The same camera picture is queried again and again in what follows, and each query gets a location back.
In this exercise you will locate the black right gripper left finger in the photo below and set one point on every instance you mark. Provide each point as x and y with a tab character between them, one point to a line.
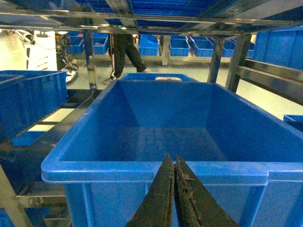
157	206

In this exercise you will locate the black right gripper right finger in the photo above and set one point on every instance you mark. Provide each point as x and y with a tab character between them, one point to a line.
195	205

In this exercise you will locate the large blue crate on rack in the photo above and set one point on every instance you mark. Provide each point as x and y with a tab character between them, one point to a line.
250	161

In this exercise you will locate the walking person in black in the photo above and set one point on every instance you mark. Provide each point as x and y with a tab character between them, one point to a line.
123	45

